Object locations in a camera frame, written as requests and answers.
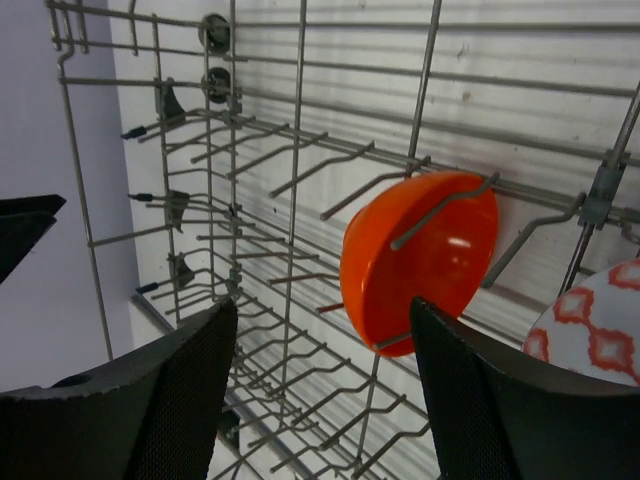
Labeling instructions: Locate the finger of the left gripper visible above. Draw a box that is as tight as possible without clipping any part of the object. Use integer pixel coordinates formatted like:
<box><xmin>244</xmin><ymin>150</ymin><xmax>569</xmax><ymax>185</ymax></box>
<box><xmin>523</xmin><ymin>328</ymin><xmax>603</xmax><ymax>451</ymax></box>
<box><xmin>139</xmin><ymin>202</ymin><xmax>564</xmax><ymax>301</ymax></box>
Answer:
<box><xmin>0</xmin><ymin>194</ymin><xmax>66</xmax><ymax>282</ymax></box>

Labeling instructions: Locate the red patterned white bowl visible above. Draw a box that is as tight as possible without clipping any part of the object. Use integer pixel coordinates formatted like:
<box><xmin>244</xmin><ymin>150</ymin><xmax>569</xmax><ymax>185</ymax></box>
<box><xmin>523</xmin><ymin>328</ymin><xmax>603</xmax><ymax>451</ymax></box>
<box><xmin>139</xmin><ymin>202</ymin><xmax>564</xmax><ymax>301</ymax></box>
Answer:
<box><xmin>521</xmin><ymin>258</ymin><xmax>639</xmax><ymax>387</ymax></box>

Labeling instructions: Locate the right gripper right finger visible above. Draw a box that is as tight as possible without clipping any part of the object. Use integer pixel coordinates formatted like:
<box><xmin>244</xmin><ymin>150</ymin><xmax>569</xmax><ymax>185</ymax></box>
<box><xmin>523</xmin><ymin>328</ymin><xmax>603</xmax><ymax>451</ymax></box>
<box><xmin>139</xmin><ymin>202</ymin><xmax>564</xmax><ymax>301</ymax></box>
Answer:
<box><xmin>409</xmin><ymin>296</ymin><xmax>639</xmax><ymax>479</ymax></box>

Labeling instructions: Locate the grey wire dish rack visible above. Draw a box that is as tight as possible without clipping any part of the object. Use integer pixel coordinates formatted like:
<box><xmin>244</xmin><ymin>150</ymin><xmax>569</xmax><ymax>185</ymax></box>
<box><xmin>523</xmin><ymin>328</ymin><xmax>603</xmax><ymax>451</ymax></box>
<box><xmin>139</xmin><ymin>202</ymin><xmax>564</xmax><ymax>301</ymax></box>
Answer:
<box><xmin>45</xmin><ymin>1</ymin><xmax>639</xmax><ymax>479</ymax></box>

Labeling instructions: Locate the small orange bowl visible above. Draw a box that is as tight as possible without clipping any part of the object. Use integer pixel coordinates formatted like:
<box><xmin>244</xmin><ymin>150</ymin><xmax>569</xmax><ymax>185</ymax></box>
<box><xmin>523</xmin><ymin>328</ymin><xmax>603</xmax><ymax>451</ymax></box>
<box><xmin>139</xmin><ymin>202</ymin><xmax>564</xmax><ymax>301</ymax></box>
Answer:
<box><xmin>339</xmin><ymin>170</ymin><xmax>499</xmax><ymax>358</ymax></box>

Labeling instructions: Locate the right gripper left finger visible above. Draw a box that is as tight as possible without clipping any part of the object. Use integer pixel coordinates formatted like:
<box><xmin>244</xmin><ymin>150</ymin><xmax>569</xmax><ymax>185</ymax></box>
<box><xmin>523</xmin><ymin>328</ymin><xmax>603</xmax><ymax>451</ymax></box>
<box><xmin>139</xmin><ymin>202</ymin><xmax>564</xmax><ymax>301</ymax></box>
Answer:
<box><xmin>1</xmin><ymin>299</ymin><xmax>238</xmax><ymax>479</ymax></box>

